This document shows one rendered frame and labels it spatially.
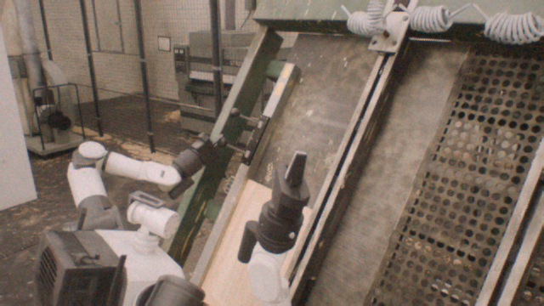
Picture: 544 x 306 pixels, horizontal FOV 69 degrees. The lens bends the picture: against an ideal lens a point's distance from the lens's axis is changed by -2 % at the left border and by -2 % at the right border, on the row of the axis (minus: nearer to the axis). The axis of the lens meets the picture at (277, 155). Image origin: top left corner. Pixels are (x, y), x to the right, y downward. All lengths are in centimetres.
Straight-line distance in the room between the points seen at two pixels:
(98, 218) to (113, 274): 31
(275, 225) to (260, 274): 12
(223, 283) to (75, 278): 69
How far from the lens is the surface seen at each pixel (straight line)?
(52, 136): 651
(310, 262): 120
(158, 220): 99
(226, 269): 149
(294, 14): 159
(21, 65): 684
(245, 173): 149
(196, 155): 145
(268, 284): 86
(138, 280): 94
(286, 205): 73
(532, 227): 98
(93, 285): 94
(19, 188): 497
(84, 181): 132
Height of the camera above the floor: 189
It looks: 20 degrees down
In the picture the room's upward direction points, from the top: straight up
